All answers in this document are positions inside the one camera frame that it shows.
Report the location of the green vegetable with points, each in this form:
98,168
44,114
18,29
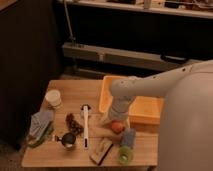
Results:
35,143

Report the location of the metal measuring cup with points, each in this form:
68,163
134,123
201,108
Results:
67,140

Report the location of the red apple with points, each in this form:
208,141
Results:
117,127

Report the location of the grey metal shelf rail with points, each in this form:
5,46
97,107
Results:
122,57

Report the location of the grey folded cloth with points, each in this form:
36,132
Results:
40,121

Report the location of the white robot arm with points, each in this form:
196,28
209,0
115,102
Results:
185,141

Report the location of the yellow plastic bin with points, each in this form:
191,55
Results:
144,110

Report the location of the wooden block brush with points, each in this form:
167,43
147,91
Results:
101,151

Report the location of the white handled spatula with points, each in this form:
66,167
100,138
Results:
85,113

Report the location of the blue green bottle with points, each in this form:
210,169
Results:
126,146

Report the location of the white cup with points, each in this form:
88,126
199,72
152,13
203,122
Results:
53,97

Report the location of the wooden shelf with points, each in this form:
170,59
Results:
145,7

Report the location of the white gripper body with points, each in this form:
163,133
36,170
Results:
118,111

